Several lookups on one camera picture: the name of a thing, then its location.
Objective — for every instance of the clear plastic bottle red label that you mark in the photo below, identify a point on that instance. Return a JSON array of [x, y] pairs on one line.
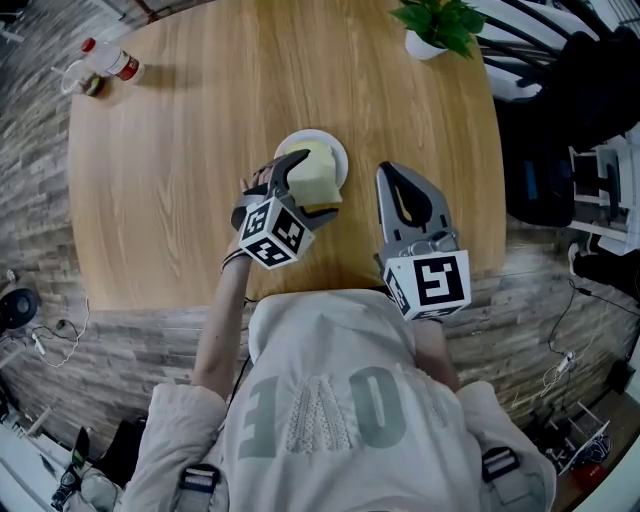
[[117, 61]]

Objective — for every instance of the person's left forearm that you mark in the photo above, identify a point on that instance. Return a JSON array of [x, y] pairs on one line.
[[220, 325]]

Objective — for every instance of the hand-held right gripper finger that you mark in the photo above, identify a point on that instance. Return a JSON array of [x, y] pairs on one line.
[[440, 210], [387, 210]]

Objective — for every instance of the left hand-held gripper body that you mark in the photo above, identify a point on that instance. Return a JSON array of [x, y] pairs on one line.
[[275, 235]]

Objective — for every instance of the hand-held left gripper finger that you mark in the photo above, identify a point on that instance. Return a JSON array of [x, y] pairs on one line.
[[320, 216], [281, 172]]

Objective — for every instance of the black wrist band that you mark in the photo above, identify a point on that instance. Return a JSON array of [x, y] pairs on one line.
[[234, 259]]

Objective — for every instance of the bread slice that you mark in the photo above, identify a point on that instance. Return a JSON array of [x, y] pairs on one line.
[[315, 175]]

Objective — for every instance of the white shelf rack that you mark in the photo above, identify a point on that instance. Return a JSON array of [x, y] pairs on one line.
[[607, 185]]

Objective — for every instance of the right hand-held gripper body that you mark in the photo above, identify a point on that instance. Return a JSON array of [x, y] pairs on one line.
[[435, 280]]

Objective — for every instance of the white power strip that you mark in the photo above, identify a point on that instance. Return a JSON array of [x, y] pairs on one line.
[[566, 362], [39, 344]]

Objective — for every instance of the person's beige printed shirt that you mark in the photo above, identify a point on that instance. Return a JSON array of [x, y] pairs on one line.
[[340, 425]]

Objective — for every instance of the clear plastic cup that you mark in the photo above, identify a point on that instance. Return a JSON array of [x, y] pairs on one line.
[[80, 82]]

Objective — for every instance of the white round plate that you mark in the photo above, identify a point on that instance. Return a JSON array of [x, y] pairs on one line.
[[340, 150]]

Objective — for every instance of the black chair with dark jacket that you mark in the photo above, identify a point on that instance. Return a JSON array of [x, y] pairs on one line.
[[560, 150]]

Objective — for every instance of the black metal railing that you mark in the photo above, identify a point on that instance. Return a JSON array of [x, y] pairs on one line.
[[520, 30]]

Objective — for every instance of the green plant in white pot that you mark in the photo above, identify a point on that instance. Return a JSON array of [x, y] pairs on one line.
[[442, 20]]

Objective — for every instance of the black round device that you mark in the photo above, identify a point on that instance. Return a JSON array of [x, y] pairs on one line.
[[18, 307]]

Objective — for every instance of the person's left hand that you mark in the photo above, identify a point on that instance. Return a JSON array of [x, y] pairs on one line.
[[257, 181]]

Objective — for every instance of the person's right forearm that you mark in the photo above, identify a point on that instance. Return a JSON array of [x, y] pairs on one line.
[[437, 355]]

